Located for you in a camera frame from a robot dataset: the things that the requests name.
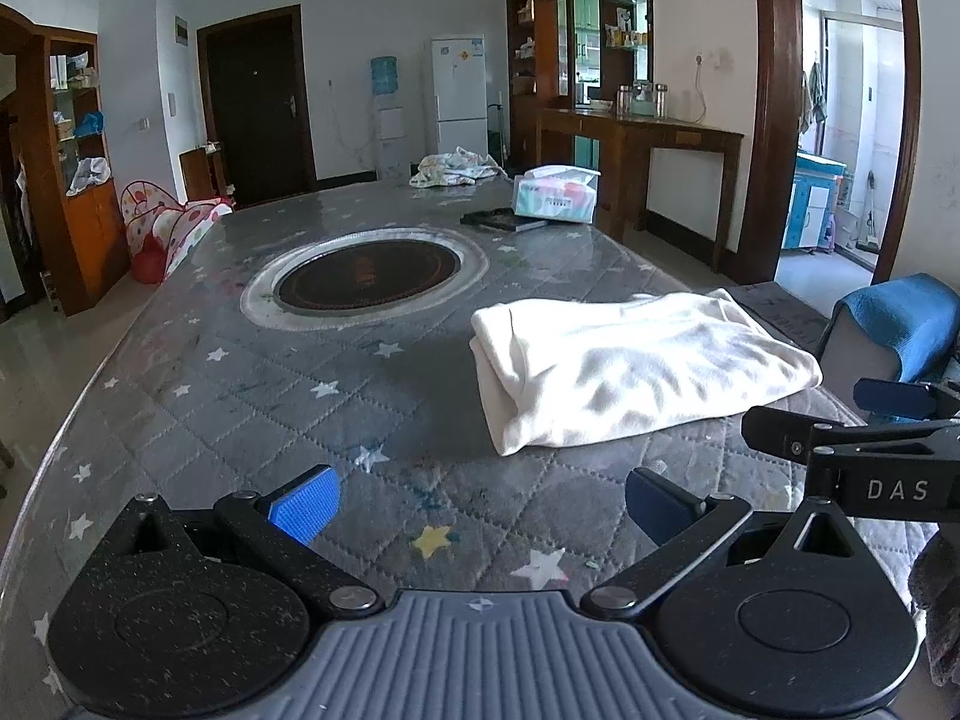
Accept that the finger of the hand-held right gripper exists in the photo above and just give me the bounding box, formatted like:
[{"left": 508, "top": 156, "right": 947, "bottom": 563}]
[
  {"left": 853, "top": 379, "right": 960, "bottom": 421},
  {"left": 741, "top": 405, "right": 960, "bottom": 466}
]

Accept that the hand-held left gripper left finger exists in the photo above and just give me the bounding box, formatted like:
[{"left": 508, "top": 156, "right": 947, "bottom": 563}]
[{"left": 94, "top": 465, "right": 385, "bottom": 620}]

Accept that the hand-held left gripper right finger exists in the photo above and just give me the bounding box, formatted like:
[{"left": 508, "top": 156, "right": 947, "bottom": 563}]
[{"left": 581, "top": 467, "right": 878, "bottom": 620}]

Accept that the white garment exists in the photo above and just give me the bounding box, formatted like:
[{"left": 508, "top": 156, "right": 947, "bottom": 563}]
[{"left": 470, "top": 289, "right": 824, "bottom": 457}]

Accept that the person's right forearm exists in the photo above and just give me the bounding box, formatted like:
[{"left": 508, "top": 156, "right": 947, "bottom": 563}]
[{"left": 907, "top": 531, "right": 960, "bottom": 685}]

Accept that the blue sofa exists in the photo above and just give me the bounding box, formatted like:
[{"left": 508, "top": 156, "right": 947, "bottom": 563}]
[{"left": 821, "top": 274, "right": 960, "bottom": 422}]

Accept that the grey star-print quilted table cover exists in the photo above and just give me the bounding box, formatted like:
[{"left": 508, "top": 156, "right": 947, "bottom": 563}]
[{"left": 15, "top": 171, "right": 938, "bottom": 713}]

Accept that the dark grey doormat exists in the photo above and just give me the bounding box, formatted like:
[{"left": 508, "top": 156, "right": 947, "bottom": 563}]
[{"left": 726, "top": 280, "right": 835, "bottom": 350}]

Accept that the floor mop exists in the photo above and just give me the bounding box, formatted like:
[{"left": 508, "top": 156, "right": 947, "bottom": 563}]
[{"left": 855, "top": 171, "right": 887, "bottom": 254}]

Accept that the blue bathroom cabinet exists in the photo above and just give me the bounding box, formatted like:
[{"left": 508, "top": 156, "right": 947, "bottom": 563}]
[{"left": 781, "top": 151, "right": 845, "bottom": 251}]

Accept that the round black table hotplate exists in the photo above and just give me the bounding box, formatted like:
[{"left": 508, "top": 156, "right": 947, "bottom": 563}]
[{"left": 240, "top": 223, "right": 490, "bottom": 332}]

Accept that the polka-dot play tent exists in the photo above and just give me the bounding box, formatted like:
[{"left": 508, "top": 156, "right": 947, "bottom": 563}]
[{"left": 120, "top": 180, "right": 236, "bottom": 286}]

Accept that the hanging towel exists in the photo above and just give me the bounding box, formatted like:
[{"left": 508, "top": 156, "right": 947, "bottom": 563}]
[{"left": 799, "top": 62, "right": 828, "bottom": 134}]

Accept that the pastel tissue box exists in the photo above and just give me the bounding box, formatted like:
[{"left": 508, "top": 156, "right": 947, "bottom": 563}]
[{"left": 512, "top": 165, "right": 602, "bottom": 224}]

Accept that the orange wooden shelf cabinet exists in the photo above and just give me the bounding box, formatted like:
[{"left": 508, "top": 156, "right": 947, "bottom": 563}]
[{"left": 0, "top": 4, "right": 130, "bottom": 317}]

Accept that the dark wooden sideboard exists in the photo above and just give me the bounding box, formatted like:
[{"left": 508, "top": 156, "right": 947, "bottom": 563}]
[{"left": 536, "top": 106, "right": 745, "bottom": 272}]

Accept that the crumpled patterned cloth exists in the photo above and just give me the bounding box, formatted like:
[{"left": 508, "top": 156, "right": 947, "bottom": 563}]
[{"left": 409, "top": 144, "right": 505, "bottom": 188}]

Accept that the white water dispenser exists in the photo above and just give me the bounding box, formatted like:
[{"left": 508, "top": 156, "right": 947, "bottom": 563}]
[{"left": 375, "top": 96, "right": 410, "bottom": 181}]

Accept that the dark wooden door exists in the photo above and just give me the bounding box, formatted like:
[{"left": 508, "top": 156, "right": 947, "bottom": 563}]
[{"left": 197, "top": 6, "right": 317, "bottom": 209}]

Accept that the white refrigerator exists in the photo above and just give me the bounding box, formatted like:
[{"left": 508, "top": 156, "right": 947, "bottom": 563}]
[{"left": 427, "top": 34, "right": 490, "bottom": 158}]

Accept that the wooden display cabinet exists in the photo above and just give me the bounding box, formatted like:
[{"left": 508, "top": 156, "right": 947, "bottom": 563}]
[{"left": 506, "top": 0, "right": 653, "bottom": 115}]

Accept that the wooden doorway frame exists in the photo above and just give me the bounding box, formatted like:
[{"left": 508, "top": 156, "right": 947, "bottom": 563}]
[{"left": 739, "top": 0, "right": 923, "bottom": 287}]

